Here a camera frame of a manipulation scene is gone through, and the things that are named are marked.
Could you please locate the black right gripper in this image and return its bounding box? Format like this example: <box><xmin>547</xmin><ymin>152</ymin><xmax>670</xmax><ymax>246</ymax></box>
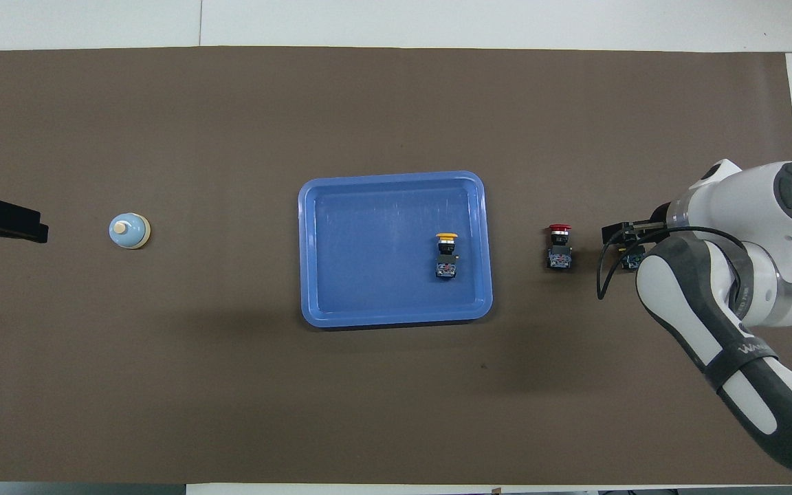
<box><xmin>601</xmin><ymin>201</ymin><xmax>675</xmax><ymax>252</ymax></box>

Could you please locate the blue plastic tray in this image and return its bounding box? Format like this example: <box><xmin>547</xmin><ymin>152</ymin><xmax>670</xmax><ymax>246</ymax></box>
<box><xmin>298</xmin><ymin>170</ymin><xmax>494</xmax><ymax>329</ymax></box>

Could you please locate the yellow push button switch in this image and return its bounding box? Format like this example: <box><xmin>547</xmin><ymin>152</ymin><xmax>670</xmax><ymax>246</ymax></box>
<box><xmin>434</xmin><ymin>232</ymin><xmax>459</xmax><ymax>280</ymax></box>

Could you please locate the brown table mat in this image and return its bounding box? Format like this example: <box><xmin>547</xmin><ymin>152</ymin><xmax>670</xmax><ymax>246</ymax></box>
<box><xmin>0</xmin><ymin>45</ymin><xmax>792</xmax><ymax>485</ymax></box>

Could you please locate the red push button switch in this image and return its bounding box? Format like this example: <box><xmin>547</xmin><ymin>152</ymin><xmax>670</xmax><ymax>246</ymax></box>
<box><xmin>545</xmin><ymin>223</ymin><xmax>573</xmax><ymax>274</ymax></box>

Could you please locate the light blue desk bell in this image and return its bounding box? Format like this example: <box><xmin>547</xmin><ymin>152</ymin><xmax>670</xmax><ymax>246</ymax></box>
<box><xmin>109</xmin><ymin>213</ymin><xmax>152</xmax><ymax>250</ymax></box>

